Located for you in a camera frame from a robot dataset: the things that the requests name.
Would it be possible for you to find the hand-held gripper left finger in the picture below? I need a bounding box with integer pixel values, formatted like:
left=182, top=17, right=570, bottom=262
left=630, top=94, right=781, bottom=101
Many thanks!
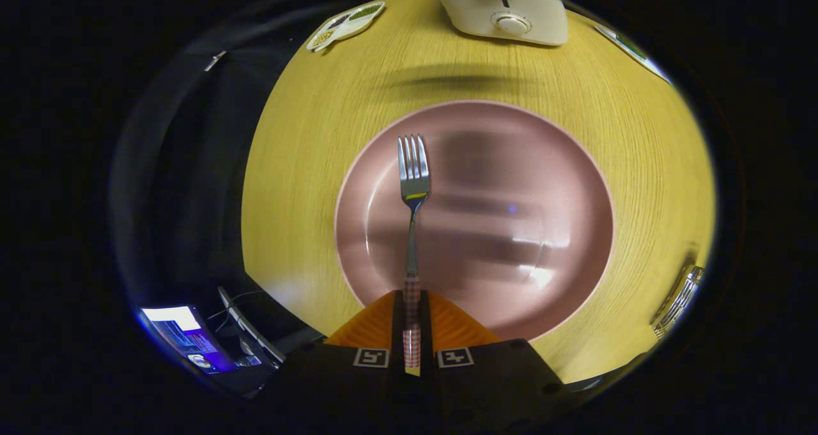
left=256, top=289, right=407, bottom=435

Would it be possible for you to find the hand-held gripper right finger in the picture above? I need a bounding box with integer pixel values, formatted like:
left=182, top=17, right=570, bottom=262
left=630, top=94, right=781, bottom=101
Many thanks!
left=420, top=289, right=583, bottom=435

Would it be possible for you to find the checkered handle metal fork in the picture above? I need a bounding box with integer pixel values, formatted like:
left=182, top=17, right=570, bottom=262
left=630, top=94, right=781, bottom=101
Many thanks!
left=397, top=134, right=431, bottom=369

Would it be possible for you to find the dark computer monitor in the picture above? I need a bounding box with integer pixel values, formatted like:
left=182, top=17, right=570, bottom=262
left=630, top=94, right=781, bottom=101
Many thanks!
left=217, top=286, right=286, bottom=367

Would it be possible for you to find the pink round plate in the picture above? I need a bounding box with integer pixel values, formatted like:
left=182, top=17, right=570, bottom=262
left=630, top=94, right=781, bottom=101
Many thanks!
left=334, top=99, right=615, bottom=342

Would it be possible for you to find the lit laptop screen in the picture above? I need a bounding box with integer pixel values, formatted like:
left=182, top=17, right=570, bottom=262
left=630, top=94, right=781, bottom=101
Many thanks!
left=139, top=305, right=238, bottom=376

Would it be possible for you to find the perforated metal tray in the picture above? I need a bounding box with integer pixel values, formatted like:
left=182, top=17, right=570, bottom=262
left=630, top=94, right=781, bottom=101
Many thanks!
left=651, top=265, right=706, bottom=340

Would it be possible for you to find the divided white condiment dish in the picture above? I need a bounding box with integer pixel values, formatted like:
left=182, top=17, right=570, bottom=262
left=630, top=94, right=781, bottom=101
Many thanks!
left=305, top=1, right=387, bottom=54

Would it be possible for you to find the white square coaster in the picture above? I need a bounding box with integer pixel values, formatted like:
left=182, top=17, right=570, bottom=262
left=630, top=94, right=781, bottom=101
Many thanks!
left=594, top=24, right=673, bottom=86

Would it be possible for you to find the cream white toaster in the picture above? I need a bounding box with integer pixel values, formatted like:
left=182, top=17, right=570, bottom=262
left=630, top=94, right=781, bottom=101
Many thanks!
left=424, top=0, right=569, bottom=47

